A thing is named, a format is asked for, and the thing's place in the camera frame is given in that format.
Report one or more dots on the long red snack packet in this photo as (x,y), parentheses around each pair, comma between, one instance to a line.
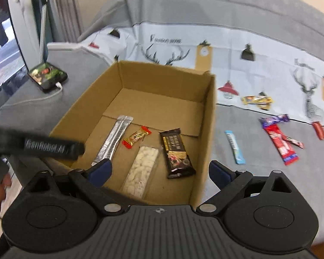
(282,145)

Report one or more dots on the dark brown chocolate bar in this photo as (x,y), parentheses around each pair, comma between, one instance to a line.
(175,151)

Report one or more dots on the thin red snack packet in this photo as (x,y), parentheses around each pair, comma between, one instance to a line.
(294,141)

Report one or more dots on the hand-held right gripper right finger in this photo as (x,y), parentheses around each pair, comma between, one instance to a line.
(217,171)

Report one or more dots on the grey printed bed sheet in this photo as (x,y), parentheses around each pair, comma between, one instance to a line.
(259,19)

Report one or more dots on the small red snack packet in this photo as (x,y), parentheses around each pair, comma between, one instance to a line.
(320,130)

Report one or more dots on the striped grey pole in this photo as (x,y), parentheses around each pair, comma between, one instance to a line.
(43,27)

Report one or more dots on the clear packet of white crackers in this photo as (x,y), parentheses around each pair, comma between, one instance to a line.
(141,170)

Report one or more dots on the light blue stick packet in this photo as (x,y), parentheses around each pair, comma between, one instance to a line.
(234,146)

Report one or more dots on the silver stick packet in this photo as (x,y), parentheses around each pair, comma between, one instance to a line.
(113,137)

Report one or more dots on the grey curtain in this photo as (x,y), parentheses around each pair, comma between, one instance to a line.
(66,5)

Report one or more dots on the purple snack packet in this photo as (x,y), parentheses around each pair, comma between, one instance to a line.
(275,120)

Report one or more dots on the brown cardboard box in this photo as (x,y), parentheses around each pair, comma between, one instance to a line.
(151,99)

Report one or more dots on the yellow snack packet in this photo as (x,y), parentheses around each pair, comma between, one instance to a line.
(255,100)

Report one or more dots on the white window frame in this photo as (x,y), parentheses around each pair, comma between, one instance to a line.
(24,19)

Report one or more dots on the red and gold snack packet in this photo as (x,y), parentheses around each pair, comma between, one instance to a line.
(136,137)

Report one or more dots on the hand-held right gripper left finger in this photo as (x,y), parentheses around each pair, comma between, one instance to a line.
(100,172)

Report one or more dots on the black smartphone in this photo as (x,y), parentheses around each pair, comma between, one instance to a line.
(46,75)

